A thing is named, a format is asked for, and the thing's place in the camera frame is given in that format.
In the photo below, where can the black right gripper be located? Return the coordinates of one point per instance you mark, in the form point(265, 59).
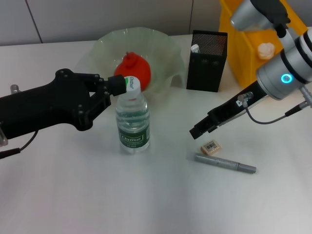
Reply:
point(234, 107)

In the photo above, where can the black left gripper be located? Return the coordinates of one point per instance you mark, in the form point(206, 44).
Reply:
point(48, 104)

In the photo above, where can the tan rectangular eraser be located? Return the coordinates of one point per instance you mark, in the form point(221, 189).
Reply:
point(211, 147)

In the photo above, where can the clear water bottle green label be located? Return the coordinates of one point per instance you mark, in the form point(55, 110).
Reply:
point(132, 117)

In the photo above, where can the grey glitter pen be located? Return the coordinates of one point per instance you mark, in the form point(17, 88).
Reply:
point(219, 161)

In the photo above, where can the red tomato-shaped object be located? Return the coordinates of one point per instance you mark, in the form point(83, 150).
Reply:
point(136, 68)

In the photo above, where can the mint green retractable pen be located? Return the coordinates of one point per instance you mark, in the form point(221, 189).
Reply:
point(195, 48)

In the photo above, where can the white paper ball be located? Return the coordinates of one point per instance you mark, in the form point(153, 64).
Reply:
point(265, 50)

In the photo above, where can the black mesh pen holder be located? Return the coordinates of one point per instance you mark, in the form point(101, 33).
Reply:
point(204, 73)

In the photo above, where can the green glass fruit bowl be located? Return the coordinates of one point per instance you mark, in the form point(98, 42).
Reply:
point(161, 48)

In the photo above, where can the yellow plastic storage bin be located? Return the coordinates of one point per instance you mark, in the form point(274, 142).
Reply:
point(243, 61)

